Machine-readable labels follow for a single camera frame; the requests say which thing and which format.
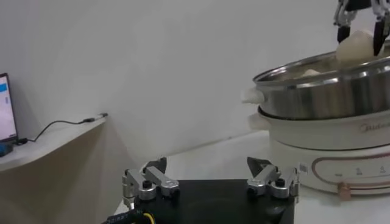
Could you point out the stainless steel steamer basket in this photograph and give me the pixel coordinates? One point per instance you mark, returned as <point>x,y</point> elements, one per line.
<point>320,97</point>

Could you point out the white side table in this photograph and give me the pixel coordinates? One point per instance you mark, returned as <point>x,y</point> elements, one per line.
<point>55,140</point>

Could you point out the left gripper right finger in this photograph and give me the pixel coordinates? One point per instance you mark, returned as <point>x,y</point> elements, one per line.
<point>265,178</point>

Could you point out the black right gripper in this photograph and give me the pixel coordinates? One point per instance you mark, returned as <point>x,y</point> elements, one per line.
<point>358,3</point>

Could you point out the white electric cooker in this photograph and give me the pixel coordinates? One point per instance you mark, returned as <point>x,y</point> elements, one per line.
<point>320,137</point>

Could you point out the laptop screen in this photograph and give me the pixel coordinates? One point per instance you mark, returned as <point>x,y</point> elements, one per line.
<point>6,112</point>

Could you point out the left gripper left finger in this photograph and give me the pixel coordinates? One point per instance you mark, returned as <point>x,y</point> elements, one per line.
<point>138,182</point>

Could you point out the white steamed baozi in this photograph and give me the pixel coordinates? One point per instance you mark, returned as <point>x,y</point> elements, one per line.
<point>356,47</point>
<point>310,73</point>

